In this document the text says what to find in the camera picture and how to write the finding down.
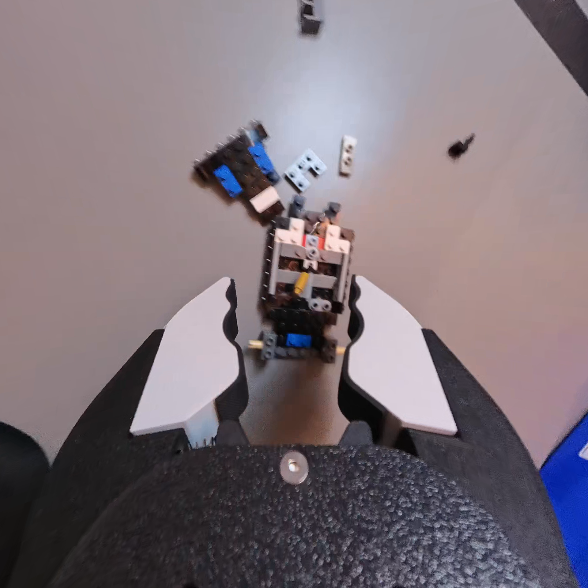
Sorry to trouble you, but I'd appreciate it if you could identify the lego car model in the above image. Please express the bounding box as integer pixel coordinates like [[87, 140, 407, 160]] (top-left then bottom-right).
[[247, 195, 359, 364]]

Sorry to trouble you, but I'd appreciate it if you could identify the blue plastic bin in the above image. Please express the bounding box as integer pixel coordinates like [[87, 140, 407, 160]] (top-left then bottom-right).
[[540, 414, 588, 588]]

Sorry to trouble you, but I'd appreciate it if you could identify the small grey lego plate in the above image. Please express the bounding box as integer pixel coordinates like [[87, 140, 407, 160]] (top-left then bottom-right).
[[338, 134, 360, 177]]

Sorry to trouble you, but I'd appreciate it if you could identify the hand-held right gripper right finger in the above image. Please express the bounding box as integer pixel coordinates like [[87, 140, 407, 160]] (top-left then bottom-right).
[[338, 276, 458, 438]]

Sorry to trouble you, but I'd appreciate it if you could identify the black rough rounded object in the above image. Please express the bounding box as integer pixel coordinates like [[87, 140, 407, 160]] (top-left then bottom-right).
[[0, 421, 52, 588]]

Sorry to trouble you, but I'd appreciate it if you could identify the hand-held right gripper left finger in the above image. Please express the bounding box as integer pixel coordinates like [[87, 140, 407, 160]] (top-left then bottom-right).
[[131, 278, 249, 438]]

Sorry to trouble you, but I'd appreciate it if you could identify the small dark grey lego piece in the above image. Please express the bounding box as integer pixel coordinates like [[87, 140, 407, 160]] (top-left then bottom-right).
[[298, 0, 325, 36]]

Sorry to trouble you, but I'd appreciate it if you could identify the black blue lego subassembly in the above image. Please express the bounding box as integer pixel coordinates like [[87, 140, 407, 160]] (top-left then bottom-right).
[[192, 120, 287, 223]]

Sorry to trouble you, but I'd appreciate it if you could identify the small black lego piece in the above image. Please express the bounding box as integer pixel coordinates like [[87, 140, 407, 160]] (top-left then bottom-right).
[[447, 133, 477, 160]]

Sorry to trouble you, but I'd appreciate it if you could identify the light grey lego bracket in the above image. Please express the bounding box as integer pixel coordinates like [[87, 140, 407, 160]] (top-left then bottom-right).
[[282, 148, 329, 194]]

